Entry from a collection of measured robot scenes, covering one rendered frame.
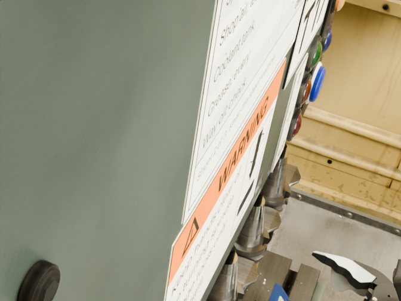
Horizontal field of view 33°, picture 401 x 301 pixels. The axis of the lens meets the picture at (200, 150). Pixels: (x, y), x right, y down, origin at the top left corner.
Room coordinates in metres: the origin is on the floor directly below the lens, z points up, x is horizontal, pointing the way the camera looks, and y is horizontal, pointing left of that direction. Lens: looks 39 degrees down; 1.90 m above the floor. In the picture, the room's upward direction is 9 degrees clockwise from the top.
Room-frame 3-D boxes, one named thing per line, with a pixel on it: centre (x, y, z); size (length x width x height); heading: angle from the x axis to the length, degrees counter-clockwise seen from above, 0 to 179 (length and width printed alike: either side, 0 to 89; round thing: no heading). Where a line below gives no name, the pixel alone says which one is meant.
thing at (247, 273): (0.60, -0.07, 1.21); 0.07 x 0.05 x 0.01; 74
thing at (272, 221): (0.70, -0.10, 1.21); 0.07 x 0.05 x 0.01; 74
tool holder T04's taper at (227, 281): (0.55, -0.05, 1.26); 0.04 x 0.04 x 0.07
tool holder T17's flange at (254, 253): (0.65, -0.08, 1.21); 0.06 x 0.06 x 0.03
